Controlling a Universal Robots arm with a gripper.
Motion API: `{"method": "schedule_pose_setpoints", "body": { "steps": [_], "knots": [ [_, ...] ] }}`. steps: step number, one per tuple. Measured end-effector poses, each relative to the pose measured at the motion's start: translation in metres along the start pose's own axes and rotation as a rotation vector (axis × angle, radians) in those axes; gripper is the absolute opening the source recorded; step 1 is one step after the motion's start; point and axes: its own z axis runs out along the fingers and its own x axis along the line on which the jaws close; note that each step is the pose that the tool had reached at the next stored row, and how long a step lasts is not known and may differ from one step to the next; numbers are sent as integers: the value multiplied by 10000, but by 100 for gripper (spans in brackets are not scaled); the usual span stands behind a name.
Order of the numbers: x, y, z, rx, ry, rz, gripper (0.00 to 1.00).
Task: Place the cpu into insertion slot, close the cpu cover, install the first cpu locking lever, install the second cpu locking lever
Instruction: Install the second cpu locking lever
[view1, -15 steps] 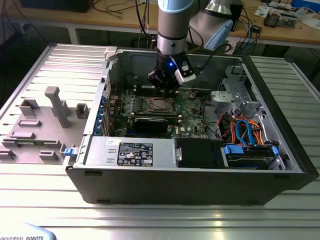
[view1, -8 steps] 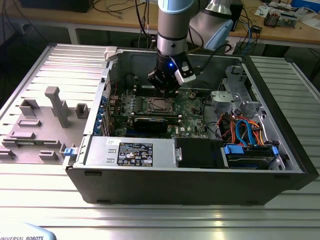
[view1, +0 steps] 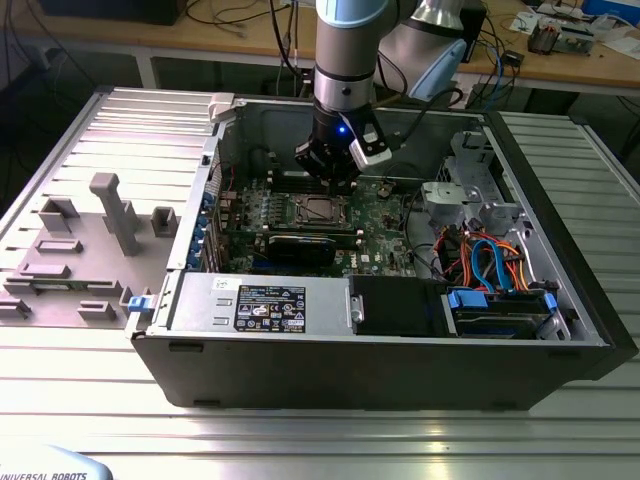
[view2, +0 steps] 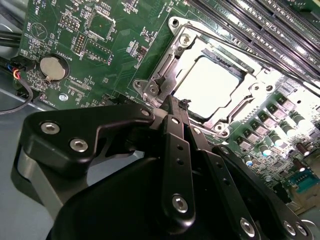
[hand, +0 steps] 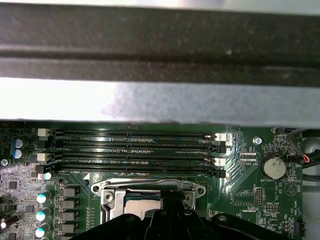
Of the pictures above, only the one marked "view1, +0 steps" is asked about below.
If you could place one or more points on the green motherboard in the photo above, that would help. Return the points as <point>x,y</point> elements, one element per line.
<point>380,235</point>

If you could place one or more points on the dark finned cooler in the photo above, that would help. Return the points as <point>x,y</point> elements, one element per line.
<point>541,40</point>

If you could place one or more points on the grey parts rack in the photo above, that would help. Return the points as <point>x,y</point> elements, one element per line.
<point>75,235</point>

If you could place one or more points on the grey electronic device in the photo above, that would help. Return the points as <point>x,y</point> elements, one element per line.
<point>575,42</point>

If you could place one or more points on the silver power supply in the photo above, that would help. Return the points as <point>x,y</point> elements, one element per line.
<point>200,305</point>

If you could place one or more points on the CPU socket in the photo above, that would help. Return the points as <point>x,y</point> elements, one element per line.
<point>298,198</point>

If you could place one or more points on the black plastic shroud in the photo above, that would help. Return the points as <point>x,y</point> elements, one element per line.
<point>395,305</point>

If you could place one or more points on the grey plastic latch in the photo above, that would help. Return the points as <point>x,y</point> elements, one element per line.
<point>220,107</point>

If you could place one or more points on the hard disk blue carrier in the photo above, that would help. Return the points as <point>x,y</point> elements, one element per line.
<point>467,300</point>

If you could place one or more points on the blue plastic latch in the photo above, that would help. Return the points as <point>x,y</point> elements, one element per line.
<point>140,304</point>

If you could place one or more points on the black graphics card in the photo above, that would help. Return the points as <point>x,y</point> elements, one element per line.
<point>300,250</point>

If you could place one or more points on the blue cardboard box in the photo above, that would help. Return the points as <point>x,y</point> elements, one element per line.
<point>600,6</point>

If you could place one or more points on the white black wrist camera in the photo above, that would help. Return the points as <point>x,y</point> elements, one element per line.
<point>372,150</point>

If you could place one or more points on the green RAM stick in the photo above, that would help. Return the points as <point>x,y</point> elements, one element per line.
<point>60,286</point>

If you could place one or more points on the black equipment box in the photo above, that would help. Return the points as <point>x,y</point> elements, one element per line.
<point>110,10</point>

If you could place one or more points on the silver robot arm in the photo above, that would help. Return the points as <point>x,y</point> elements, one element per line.
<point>345,55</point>

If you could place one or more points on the small black adapter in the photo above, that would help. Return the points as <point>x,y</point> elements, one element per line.
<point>513,57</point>

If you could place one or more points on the silver metal drive cage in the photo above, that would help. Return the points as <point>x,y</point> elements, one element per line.
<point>445,200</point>

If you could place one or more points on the black open PC case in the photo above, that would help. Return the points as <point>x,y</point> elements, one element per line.
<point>350,370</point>

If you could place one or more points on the round coin battery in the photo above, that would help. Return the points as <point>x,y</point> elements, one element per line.
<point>385,189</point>

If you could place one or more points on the wooden desk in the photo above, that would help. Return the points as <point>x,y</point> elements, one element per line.
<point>225,37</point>

